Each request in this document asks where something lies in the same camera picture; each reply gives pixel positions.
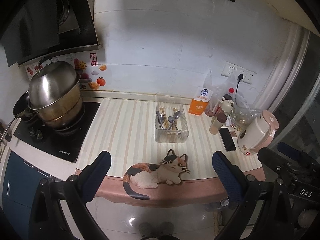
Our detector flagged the white wall socket strip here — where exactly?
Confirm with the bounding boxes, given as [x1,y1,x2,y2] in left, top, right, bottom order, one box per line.
[221,62,256,85]

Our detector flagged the steel spoon on cat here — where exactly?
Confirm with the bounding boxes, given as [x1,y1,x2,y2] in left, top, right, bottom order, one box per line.
[156,110,164,129]

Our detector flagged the small black saucepan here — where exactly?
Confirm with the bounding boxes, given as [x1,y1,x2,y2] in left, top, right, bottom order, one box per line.
[1,91,36,144]

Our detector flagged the beige drink bottle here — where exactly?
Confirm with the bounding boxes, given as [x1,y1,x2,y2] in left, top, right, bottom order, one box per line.
[209,112,227,135]

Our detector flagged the clear plastic bag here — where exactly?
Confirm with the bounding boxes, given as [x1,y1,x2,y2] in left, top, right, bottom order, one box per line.
[203,70,263,131]

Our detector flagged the stacked steel pots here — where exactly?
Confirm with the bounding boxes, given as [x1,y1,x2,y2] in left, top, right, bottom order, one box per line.
[28,61,83,129]

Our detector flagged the black smartphone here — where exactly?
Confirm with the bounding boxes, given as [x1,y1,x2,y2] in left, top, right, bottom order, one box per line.
[219,128,236,152]

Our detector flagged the yellow banded wooden chopstick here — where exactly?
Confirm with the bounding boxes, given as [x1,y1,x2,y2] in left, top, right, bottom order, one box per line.
[160,107,168,129]

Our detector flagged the clear plastic utensil bin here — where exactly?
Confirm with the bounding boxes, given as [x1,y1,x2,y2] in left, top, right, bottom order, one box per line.
[155,93,189,144]

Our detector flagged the small steel spoon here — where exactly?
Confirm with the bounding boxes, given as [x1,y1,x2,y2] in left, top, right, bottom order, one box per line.
[167,116,175,130]

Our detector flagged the orange white carton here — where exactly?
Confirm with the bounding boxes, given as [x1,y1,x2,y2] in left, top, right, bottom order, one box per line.
[188,87,213,115]

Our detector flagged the large steel spoon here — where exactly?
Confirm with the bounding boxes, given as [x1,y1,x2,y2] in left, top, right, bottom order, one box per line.
[172,110,181,131]

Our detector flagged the black range hood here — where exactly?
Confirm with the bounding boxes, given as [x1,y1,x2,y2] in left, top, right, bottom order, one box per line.
[1,0,101,66]

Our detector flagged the red cap soda bottle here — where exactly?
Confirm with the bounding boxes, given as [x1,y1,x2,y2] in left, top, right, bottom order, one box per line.
[221,87,235,109]

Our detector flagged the striped cat table mat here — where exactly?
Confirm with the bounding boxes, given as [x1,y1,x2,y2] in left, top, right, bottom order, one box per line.
[75,97,267,209]

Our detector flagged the black induction cooktop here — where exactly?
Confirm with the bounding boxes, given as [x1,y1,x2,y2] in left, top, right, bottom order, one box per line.
[14,102,100,163]

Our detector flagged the pink white electric kettle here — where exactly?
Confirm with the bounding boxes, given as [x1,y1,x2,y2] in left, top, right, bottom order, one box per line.
[237,110,279,156]

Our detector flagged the blue cabinet door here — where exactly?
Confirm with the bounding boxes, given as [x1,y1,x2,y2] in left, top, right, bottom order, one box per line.
[3,151,55,239]

